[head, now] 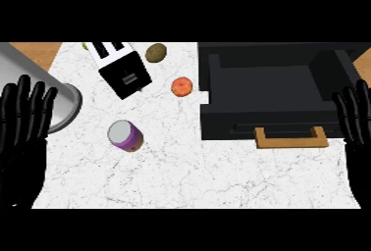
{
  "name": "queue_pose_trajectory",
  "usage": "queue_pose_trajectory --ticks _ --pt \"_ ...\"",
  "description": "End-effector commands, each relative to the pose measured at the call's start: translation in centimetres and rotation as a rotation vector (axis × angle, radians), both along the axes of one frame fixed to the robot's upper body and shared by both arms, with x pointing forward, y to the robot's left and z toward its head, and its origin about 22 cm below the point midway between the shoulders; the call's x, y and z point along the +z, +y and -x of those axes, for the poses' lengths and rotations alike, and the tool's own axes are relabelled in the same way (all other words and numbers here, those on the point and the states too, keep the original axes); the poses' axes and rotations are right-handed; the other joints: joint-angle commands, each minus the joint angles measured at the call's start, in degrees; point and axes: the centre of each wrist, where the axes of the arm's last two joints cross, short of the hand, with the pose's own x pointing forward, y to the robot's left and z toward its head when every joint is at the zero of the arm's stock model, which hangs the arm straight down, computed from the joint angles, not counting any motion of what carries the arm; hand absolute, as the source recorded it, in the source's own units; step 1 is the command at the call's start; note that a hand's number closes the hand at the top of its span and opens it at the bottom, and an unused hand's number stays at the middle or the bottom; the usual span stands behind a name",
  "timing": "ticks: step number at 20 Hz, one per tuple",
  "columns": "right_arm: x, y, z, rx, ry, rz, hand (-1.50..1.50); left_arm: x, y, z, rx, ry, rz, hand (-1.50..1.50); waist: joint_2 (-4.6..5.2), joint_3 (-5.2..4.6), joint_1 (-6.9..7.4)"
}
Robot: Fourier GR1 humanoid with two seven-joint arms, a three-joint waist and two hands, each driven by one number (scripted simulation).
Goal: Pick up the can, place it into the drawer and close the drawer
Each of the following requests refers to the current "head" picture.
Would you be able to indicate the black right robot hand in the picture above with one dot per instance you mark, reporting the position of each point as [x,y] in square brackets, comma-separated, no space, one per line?
[360,130]

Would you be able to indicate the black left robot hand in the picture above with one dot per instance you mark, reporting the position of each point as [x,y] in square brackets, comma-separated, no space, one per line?
[21,147]

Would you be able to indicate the purple can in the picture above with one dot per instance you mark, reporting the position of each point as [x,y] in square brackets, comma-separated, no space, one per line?
[125,135]

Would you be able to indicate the black open drawer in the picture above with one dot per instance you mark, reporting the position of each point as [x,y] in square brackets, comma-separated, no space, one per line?
[264,85]

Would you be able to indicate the black drawer front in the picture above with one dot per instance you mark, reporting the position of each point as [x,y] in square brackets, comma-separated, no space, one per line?
[227,125]

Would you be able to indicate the grey metal sink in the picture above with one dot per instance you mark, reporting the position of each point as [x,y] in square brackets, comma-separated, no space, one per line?
[29,65]

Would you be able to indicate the black and white toaster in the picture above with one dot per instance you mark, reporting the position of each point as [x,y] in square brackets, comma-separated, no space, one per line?
[125,73]

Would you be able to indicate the small green vegetable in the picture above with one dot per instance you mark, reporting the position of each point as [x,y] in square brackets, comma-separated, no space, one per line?
[85,45]

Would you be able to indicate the orange fruit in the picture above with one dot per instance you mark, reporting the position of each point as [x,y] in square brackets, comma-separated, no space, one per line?
[182,86]

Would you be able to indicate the brown potato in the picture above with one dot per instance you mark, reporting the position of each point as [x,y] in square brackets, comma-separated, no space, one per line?
[156,52]

